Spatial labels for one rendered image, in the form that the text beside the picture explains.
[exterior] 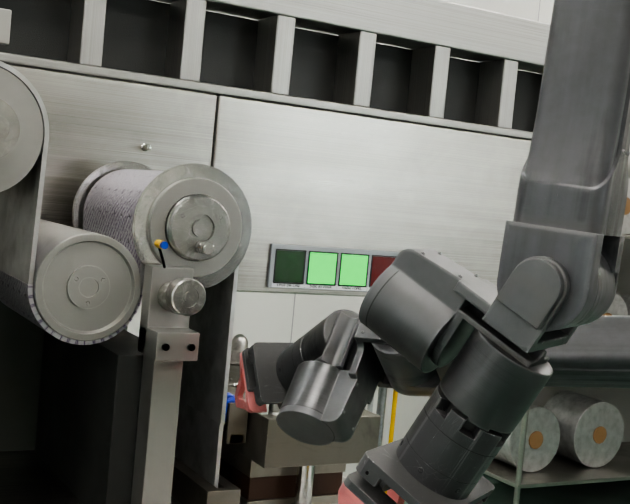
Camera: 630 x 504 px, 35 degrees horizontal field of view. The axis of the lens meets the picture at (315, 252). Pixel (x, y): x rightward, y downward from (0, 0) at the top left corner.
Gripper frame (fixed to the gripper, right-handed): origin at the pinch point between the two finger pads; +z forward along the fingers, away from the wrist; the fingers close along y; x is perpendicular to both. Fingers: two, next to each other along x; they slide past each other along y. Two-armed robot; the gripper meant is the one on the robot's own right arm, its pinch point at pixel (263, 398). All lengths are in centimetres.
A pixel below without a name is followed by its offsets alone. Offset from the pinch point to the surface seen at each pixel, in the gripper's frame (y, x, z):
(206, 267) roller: -4.5, 16.2, 0.8
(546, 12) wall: 275, 244, 177
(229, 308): -0.3, 12.8, 4.8
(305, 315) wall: 158, 114, 252
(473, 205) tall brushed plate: 60, 42, 25
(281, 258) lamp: 22.3, 31.9, 29.6
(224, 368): -0.3, 6.4, 8.4
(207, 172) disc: -5.0, 26.1, -4.0
